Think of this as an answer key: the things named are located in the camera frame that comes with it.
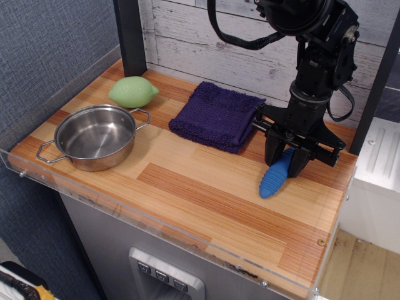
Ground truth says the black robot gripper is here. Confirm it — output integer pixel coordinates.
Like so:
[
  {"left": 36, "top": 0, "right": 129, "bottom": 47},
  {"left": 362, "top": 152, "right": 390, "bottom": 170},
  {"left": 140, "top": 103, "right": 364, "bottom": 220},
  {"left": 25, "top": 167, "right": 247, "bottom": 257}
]
[{"left": 253, "top": 90, "right": 346, "bottom": 178}]

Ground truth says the blue handled metal spoon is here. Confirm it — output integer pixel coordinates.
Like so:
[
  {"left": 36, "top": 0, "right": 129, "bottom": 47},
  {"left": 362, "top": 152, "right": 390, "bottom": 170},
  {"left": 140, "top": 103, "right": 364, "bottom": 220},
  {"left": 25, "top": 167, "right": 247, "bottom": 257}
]
[{"left": 259, "top": 148, "right": 294, "bottom": 199}]

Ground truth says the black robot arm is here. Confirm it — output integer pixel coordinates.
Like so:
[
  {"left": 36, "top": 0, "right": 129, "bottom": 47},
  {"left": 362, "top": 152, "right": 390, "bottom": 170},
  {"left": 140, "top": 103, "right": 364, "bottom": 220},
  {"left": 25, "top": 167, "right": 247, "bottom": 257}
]
[{"left": 253, "top": 1, "right": 359, "bottom": 178}]

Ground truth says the purple folded cloth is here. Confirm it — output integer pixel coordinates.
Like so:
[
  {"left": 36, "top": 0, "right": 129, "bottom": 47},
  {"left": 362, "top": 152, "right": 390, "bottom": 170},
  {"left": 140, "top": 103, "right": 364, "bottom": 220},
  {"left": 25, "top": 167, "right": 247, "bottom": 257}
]
[{"left": 169, "top": 81, "right": 265, "bottom": 154}]

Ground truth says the white toy sink unit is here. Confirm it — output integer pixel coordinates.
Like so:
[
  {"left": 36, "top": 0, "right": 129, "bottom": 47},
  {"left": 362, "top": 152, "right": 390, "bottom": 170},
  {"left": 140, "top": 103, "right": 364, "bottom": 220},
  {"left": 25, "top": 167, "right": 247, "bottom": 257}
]
[{"left": 338, "top": 117, "right": 399, "bottom": 253}]

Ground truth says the green plastic lemon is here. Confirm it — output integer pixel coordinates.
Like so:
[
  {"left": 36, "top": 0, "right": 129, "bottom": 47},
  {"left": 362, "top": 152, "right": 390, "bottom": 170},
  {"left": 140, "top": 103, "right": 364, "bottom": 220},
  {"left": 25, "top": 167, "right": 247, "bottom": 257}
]
[{"left": 109, "top": 76, "right": 159, "bottom": 108}]

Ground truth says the silver dispenser button panel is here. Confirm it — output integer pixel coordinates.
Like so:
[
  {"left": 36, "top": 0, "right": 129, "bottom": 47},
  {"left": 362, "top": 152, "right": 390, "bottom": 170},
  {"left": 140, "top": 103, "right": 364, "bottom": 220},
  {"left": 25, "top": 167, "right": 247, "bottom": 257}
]
[{"left": 129, "top": 247, "right": 206, "bottom": 299}]

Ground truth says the stainless steel pot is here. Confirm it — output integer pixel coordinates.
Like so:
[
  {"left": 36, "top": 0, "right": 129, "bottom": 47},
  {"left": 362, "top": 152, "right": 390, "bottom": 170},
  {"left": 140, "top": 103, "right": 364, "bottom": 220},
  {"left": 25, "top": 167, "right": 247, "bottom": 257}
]
[{"left": 36, "top": 104, "right": 151, "bottom": 172}]

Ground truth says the grey toy fridge cabinet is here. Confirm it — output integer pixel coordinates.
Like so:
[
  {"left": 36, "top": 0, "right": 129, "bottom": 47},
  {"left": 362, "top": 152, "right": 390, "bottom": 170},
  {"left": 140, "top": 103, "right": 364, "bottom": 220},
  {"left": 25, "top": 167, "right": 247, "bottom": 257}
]
[{"left": 57, "top": 191, "right": 301, "bottom": 300}]

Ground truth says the clear acrylic table guard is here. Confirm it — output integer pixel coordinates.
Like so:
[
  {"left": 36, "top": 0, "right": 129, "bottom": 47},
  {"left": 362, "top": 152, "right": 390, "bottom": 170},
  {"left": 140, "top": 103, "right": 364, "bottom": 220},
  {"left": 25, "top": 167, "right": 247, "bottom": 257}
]
[{"left": 3, "top": 139, "right": 356, "bottom": 299}]

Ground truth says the yellow object bottom left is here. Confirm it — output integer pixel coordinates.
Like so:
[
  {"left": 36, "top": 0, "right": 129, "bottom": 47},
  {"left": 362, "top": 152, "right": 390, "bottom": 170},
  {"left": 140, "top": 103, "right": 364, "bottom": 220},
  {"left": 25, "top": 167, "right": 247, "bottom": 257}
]
[{"left": 34, "top": 286, "right": 57, "bottom": 300}]

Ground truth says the black right vertical post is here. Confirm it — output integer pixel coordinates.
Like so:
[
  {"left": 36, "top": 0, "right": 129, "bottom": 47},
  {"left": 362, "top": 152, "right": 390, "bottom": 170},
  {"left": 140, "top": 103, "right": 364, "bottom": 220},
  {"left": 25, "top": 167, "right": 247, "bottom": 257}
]
[{"left": 349, "top": 11, "right": 399, "bottom": 155}]

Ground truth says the black vertical post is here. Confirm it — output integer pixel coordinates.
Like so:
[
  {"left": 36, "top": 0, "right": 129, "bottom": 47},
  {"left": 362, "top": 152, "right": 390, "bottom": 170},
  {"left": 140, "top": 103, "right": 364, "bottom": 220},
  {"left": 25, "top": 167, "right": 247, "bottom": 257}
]
[
  {"left": 113, "top": 0, "right": 147, "bottom": 77},
  {"left": 349, "top": 11, "right": 399, "bottom": 155}
]

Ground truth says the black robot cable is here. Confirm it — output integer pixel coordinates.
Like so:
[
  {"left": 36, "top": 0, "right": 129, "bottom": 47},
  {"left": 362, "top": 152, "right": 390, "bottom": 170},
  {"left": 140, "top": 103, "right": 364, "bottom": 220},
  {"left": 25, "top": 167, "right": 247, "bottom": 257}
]
[{"left": 206, "top": 0, "right": 287, "bottom": 51}]

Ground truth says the black left vertical post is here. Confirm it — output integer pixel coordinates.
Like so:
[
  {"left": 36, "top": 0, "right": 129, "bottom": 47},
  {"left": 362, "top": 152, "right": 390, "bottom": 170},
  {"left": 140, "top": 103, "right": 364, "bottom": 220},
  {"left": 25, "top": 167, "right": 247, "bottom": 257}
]
[{"left": 113, "top": 0, "right": 147, "bottom": 77}]

